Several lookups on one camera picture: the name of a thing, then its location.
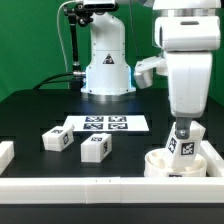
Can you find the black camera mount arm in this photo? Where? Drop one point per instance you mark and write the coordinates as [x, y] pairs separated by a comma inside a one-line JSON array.
[[77, 16]]

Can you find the white U-shaped fence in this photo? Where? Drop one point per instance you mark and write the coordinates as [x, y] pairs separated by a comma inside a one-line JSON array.
[[209, 189]]

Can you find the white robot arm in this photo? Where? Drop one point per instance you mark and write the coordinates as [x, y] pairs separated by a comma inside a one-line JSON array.
[[186, 31]]

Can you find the white round stool seat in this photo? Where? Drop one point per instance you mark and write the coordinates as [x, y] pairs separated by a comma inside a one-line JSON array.
[[156, 167]]

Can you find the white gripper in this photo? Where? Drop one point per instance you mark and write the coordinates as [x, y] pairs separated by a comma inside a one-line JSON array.
[[188, 83]]

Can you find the white marker sheet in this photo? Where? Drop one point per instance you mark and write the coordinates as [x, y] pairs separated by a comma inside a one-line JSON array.
[[107, 123]]

